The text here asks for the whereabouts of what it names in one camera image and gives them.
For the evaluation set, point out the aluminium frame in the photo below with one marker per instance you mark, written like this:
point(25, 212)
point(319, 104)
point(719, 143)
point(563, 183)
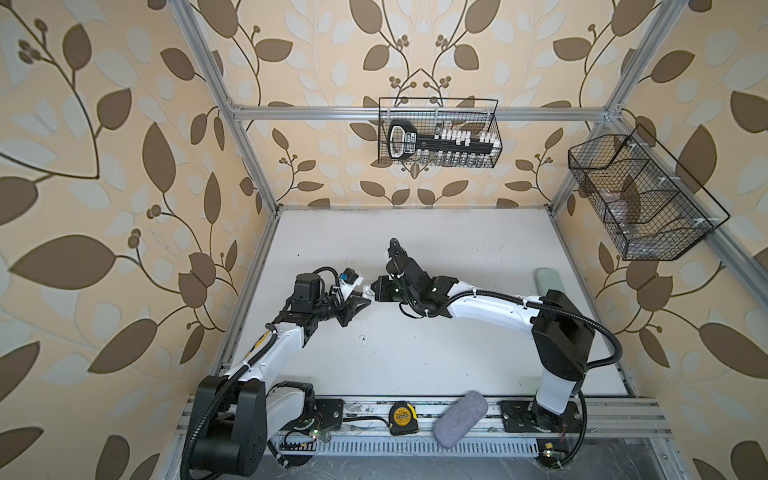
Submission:
point(694, 330)

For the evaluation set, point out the right black wire basket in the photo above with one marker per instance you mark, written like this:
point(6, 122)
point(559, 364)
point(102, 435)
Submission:
point(653, 205)

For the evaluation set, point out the grey fabric glasses case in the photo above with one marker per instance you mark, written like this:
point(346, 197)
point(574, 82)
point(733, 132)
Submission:
point(460, 419)

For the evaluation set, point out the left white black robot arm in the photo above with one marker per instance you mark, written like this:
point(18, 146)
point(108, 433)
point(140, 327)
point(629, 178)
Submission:
point(235, 415)

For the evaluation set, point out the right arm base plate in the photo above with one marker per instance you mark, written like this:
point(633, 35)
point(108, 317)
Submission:
point(527, 416)

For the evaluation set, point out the yellow black tape measure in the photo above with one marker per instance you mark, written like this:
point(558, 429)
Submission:
point(402, 419)

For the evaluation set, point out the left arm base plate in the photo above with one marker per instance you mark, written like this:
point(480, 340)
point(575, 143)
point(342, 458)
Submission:
point(321, 416)

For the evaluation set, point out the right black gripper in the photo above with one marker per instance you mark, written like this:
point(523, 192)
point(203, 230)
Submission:
point(380, 291)

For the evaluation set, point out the green glasses case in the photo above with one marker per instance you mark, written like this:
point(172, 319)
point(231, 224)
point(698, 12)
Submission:
point(547, 279)

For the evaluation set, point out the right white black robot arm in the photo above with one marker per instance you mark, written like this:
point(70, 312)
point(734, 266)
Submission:
point(569, 344)

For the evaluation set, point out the black socket holder rail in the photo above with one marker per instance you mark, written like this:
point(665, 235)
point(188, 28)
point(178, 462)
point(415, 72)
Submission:
point(404, 140)

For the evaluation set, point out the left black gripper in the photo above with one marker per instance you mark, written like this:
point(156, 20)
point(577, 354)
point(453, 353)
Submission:
point(349, 309)

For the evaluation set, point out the back black wire basket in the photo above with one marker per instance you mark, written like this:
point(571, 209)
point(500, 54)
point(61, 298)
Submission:
point(470, 113)

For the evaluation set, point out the black wire basket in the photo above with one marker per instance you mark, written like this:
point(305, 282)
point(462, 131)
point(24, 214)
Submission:
point(653, 205)
point(470, 113)

